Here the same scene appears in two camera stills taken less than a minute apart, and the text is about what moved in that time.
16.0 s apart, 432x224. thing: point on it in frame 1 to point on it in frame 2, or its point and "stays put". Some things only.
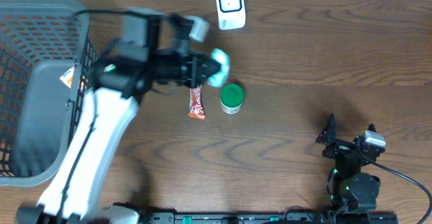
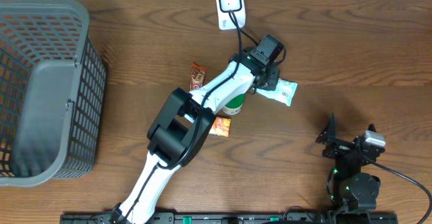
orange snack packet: [67, 77] to [221, 127]
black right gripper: [329, 135] stays put
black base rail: [273, 217] stays put
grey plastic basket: [46, 54] stays put
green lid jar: [231, 98] stays put
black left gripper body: [176, 64] to [273, 86]
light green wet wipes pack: [221, 77] to [283, 93]
